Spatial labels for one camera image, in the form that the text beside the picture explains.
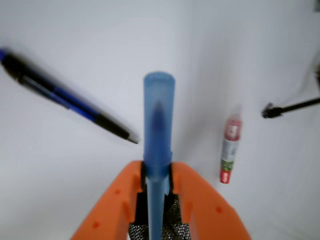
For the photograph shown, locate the dark blue click pen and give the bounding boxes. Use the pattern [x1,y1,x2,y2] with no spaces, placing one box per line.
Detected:
[0,48,140,144]

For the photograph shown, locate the light blue capped pen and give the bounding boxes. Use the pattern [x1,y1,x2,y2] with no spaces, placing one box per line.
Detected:
[143,71,175,240]

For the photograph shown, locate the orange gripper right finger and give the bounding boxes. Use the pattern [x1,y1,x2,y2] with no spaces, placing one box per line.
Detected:
[171,162,251,240]

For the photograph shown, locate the black mesh pen holder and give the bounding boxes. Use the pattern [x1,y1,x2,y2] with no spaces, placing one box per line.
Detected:
[128,192,191,240]

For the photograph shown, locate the black camera cable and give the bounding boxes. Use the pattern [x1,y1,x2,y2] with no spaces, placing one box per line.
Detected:
[261,97,320,120]

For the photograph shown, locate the red whiteboard marker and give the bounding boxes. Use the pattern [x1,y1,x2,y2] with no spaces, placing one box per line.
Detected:
[219,105,243,184]

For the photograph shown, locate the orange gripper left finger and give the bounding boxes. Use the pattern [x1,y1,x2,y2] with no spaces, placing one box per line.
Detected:
[71,160,143,240]

